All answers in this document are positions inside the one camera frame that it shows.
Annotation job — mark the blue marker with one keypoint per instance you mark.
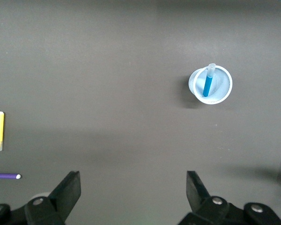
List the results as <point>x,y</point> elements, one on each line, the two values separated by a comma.
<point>208,84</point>

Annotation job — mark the light blue plastic cup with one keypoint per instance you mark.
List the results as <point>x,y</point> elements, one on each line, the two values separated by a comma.
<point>220,91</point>

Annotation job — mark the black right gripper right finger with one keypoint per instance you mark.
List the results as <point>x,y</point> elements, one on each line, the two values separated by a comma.
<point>199,199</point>

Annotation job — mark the purple marker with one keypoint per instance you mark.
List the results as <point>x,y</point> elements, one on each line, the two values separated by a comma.
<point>4,176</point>

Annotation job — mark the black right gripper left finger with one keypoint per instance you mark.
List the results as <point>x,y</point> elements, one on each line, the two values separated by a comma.
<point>65,194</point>

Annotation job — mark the yellow marker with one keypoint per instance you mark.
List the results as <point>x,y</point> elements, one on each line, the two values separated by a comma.
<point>0,129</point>

